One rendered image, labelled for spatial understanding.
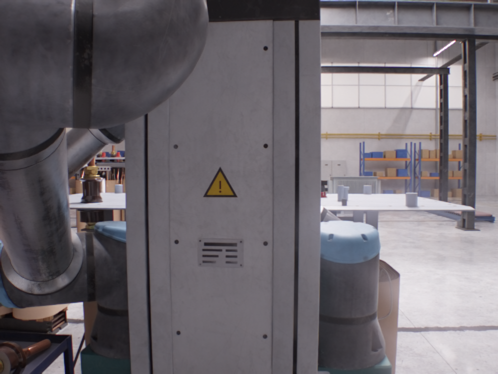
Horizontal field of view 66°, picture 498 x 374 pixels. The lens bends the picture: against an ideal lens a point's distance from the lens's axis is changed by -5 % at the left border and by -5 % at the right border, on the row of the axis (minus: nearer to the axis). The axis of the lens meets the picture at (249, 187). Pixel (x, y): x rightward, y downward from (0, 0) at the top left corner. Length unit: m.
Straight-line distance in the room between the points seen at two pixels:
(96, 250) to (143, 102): 0.55
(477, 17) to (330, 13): 3.49
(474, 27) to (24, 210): 10.48
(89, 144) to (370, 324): 0.73
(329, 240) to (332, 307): 0.13
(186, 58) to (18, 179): 0.21
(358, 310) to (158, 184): 0.45
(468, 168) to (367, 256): 10.15
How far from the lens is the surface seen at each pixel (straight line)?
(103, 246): 0.88
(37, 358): 1.52
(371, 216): 1.61
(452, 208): 1.47
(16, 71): 0.34
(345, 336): 0.85
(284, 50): 0.70
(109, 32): 0.34
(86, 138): 0.98
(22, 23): 0.35
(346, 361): 0.85
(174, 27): 0.37
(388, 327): 1.65
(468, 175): 10.94
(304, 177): 0.67
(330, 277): 0.82
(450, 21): 10.76
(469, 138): 10.97
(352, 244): 0.81
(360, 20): 10.12
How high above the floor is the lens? 1.49
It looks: 2 degrees down
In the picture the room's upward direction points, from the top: straight up
